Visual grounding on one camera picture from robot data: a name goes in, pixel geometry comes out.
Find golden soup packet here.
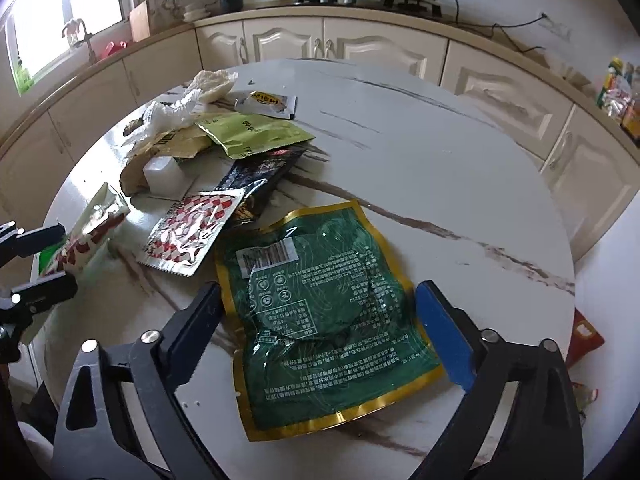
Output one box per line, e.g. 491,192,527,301
119,127,216,196

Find white yellow sachet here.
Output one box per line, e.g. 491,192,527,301
234,90,297,120

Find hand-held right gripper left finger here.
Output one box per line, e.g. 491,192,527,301
52,280,236,480

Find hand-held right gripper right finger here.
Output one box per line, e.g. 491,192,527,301
407,280,586,480

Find light green packet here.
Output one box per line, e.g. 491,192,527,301
194,112,317,160

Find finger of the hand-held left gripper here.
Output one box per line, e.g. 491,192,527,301
0,272,79,346
0,220,67,268

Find red white checkered packet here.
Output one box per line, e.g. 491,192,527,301
136,189,247,278

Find white wall socket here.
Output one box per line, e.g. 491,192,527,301
540,10,572,41

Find crumpled white plastic bag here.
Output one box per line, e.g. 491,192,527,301
122,95,201,142

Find red bag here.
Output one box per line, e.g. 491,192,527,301
565,307,605,366

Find colourful snack packets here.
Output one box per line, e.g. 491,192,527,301
595,57,640,141

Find gas stove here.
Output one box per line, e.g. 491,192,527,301
292,0,443,17

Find wooden cutting board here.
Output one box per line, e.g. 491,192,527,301
129,0,152,42

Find cream kitchen cabinet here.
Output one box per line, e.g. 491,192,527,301
0,12,640,261

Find red white wrapper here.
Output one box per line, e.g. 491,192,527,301
37,182,132,278

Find window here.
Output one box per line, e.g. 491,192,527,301
0,0,126,96

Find white block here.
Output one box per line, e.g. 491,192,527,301
142,156,187,196

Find metal faucet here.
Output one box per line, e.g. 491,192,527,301
62,17,98,63

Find black steak sauce packet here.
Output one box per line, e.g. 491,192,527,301
212,146,308,228

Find stack of white bowls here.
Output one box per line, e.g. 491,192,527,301
182,2,216,22

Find green foil pouch gold edge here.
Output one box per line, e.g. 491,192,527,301
214,200,446,442

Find green plant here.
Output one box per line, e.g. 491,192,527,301
15,57,36,93

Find black power cable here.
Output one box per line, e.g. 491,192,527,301
440,0,546,53

